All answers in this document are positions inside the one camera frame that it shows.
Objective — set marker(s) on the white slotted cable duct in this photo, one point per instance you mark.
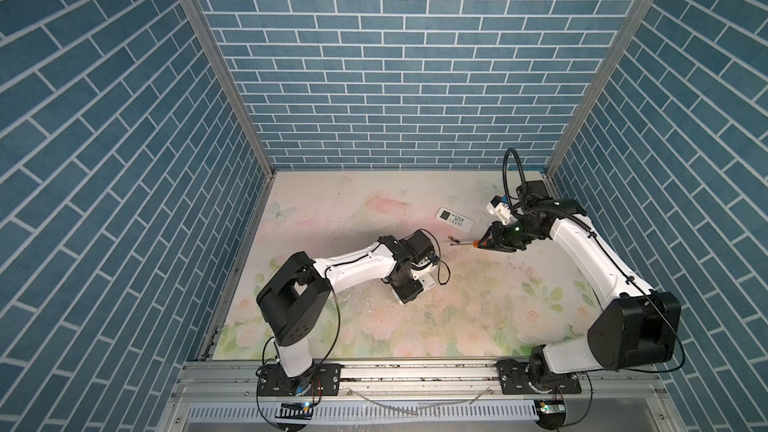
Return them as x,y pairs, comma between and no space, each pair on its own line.
359,412

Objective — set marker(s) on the aluminium front rail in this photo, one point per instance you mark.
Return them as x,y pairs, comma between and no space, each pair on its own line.
609,401

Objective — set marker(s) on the left circuit board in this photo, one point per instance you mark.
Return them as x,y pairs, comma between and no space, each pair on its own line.
294,411

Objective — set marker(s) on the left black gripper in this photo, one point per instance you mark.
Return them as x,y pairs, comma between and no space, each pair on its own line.
410,292

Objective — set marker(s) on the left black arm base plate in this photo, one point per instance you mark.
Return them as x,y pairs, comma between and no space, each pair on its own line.
323,380

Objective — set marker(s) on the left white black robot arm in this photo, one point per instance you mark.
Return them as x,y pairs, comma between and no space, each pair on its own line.
291,302

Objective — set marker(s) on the white remote with display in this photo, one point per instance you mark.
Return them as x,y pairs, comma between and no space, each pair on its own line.
454,220

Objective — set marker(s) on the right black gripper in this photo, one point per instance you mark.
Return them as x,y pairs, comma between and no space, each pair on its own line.
497,239

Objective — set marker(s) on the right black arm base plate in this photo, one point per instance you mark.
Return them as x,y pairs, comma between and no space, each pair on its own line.
520,378

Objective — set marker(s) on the circuit board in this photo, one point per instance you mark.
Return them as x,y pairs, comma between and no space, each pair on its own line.
294,411
551,407

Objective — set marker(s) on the right circuit board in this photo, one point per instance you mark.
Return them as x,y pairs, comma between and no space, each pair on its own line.
551,407

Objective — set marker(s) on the orange black screwdriver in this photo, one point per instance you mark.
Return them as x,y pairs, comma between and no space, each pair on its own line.
472,243

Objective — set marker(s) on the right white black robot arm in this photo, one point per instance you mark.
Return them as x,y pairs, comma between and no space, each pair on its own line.
637,325

